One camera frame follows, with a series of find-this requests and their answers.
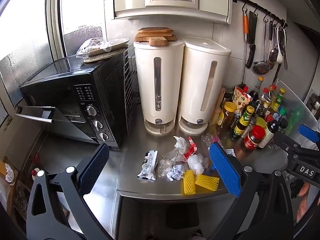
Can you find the snack packet with clip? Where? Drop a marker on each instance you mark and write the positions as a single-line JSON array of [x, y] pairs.
[[241, 97]]

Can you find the frosted glass window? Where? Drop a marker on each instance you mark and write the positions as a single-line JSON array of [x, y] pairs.
[[30, 30]]

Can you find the black waste bin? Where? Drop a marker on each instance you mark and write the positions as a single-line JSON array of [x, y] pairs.
[[182, 216]]

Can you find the short yellow-lid jar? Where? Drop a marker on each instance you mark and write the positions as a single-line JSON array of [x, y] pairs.
[[261, 122]]

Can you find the clear plastic bag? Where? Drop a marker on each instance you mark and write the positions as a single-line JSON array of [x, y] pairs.
[[175, 156]]

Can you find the black wall rail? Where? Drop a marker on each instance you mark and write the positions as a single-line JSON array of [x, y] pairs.
[[260, 8]]

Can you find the steel pot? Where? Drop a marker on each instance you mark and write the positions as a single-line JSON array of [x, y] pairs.
[[315, 106]]

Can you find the square spice bottle black lid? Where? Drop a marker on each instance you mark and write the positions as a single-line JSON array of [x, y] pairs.
[[282, 125]]

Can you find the blue-cap bottle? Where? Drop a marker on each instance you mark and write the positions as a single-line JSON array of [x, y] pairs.
[[275, 115]]

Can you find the clear bottle red cap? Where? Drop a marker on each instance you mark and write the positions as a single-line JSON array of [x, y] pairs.
[[265, 92]]

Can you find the tall dark bottle orange cap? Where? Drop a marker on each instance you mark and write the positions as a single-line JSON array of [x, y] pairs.
[[255, 93]]

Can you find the yellow foam fruit net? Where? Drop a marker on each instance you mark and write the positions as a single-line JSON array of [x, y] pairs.
[[188, 182], [207, 183]]

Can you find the white plastic bag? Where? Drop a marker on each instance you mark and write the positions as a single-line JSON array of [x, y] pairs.
[[10, 175]]

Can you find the black white snack wrapper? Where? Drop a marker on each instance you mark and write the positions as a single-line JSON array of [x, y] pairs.
[[148, 165]]

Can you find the cream rice dispenser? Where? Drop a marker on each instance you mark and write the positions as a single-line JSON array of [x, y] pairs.
[[197, 80], [147, 85]]

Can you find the bottle with orange cap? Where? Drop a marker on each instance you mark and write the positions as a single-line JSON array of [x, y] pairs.
[[272, 90]]

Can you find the small dark bottle yellow cap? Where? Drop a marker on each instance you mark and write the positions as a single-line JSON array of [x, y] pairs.
[[267, 105]]

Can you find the metal-lid spice jar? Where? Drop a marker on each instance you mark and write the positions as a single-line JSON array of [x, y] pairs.
[[250, 128]]

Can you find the cream wall cabinet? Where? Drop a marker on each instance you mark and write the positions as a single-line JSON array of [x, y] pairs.
[[172, 10]]

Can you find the white tissue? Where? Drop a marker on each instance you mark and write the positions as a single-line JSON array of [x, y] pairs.
[[197, 164]]

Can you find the steel kitchen utensil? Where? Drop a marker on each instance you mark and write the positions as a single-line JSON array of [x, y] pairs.
[[285, 55]]

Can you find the green-cap bottle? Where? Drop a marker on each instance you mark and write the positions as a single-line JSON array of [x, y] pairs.
[[282, 111]]

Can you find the dark long utensil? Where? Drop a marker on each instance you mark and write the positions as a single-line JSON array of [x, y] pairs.
[[277, 72]]

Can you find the plastic-wrapped plate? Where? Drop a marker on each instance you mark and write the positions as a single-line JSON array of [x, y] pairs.
[[102, 45]]

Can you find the glass oil dispenser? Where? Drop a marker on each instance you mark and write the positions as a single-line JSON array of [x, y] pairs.
[[260, 108]]

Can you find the red-lid chili sauce jar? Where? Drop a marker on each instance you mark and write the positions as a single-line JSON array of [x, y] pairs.
[[253, 140]]

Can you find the black toaster oven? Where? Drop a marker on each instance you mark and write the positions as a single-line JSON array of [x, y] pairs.
[[62, 85]]

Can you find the woven round trivet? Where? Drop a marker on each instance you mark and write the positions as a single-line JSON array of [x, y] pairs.
[[100, 57]]

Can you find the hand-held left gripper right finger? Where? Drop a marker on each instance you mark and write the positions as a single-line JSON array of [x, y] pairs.
[[225, 170]]

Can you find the yellow-lid honey jar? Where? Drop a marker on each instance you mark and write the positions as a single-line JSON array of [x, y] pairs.
[[226, 115]]

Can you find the green-label bottle yellow cap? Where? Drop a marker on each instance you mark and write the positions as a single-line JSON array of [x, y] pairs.
[[279, 101]]

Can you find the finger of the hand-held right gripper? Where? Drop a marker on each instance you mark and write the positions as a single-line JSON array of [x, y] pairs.
[[287, 143], [310, 133]]

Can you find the soy sauce bottle red cap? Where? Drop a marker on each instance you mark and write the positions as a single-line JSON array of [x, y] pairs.
[[268, 132]]

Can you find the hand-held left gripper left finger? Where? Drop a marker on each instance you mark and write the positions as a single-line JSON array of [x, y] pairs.
[[93, 170]]

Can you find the person's right hand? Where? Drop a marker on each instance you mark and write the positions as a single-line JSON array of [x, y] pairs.
[[305, 192]]

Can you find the thin wooden cutting board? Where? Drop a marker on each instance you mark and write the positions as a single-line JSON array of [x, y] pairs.
[[155, 30]]

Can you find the steel skimmer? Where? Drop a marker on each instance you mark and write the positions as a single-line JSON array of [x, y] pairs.
[[260, 67]]

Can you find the foil ball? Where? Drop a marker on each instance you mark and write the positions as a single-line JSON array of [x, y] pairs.
[[175, 173]]

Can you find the white plastic wrap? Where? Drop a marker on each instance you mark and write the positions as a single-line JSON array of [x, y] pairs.
[[180, 145]]

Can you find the clear plastic splash guard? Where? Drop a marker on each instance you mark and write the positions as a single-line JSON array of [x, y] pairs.
[[297, 97]]

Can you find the dark sauce bottle green label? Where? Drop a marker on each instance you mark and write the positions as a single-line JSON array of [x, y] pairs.
[[242, 125]]

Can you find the small clear plastic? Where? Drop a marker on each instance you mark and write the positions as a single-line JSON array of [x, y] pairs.
[[165, 168]]

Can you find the steel serving spoon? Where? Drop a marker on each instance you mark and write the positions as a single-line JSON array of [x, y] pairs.
[[273, 52]]

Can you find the green soda bottle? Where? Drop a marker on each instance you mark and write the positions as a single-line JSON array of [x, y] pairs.
[[295, 120]]

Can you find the black range hood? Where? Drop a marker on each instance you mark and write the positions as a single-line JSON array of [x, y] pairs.
[[310, 33]]

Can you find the dark steel grinder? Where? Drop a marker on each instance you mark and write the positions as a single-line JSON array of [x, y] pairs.
[[228, 93]]

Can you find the red wrapper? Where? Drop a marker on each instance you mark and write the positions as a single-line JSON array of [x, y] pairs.
[[191, 148]]

